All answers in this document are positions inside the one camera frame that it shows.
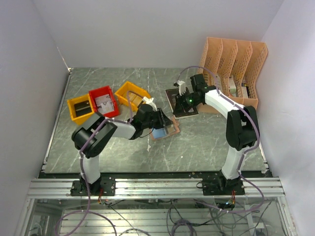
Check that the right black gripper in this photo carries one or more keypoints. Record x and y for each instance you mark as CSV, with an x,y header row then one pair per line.
x,y
180,103

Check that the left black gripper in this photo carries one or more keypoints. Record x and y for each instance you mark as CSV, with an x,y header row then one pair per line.
x,y
163,120

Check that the pink leather card holder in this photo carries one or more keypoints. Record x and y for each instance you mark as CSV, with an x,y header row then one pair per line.
x,y
167,131

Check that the yellow bin with cards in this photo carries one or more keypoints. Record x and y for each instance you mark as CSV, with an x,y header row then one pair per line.
x,y
131,95

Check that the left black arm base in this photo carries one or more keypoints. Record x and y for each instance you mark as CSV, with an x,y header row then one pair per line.
x,y
104,186

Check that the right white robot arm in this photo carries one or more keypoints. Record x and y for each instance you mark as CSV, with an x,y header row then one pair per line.
x,y
242,130

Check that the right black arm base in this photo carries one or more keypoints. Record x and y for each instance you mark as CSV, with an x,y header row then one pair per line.
x,y
218,186

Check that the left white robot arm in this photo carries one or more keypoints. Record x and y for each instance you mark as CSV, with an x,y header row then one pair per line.
x,y
92,136

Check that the red bin with cards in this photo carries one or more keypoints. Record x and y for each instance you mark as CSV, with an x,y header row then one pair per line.
x,y
104,102

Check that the black book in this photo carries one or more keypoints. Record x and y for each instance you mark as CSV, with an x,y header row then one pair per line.
x,y
180,112

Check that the peach file organizer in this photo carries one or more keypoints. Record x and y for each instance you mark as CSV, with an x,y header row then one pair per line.
x,y
235,65

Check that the yellow bin left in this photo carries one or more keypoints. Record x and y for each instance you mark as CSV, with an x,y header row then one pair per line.
x,y
80,108

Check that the aluminium frame rail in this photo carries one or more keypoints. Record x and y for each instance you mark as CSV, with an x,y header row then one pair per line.
x,y
144,189

